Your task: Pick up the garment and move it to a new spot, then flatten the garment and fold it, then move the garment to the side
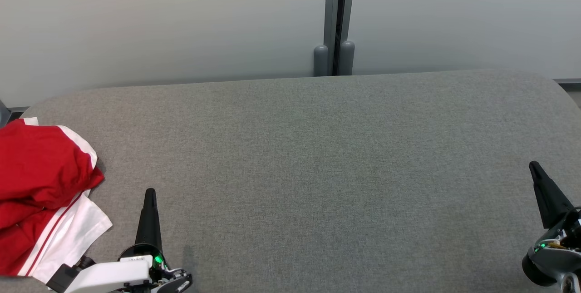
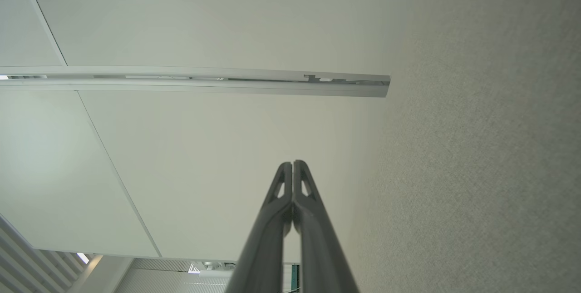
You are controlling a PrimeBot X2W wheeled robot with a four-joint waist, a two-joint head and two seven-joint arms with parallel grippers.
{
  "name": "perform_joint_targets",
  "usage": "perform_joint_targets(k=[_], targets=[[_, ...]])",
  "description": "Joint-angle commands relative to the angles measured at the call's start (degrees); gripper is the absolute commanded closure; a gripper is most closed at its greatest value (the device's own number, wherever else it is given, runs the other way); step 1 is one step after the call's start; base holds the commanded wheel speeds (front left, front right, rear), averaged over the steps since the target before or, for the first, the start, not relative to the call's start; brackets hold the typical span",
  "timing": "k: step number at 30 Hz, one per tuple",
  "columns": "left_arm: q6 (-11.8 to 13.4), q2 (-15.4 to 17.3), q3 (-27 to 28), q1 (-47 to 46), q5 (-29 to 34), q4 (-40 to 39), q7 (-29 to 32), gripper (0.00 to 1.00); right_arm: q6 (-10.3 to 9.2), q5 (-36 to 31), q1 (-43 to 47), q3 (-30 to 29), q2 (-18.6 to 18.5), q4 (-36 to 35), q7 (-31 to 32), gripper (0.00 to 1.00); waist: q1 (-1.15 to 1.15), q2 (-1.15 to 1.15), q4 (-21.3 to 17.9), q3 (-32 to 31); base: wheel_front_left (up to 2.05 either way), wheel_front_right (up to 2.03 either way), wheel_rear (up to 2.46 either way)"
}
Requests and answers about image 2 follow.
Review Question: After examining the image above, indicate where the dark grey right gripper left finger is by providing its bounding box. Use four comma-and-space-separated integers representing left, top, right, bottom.
226, 162, 293, 293

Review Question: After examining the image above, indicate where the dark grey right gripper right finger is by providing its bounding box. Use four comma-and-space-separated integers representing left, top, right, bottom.
293, 160, 360, 293

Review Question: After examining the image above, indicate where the grey partition wall post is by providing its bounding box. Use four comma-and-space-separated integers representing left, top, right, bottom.
0, 66, 391, 98

